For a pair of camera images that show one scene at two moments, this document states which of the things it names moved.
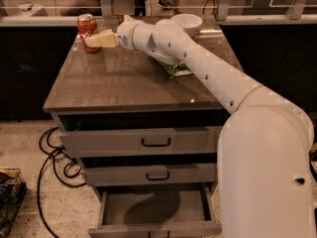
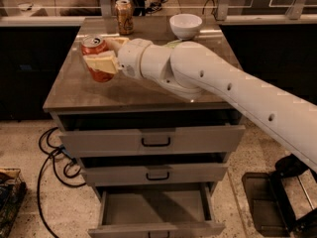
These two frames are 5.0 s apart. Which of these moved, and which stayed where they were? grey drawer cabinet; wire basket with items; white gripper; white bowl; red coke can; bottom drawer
Moved: white gripper; red coke can
Stayed: white bowl; wire basket with items; grey drawer cabinet; bottom drawer
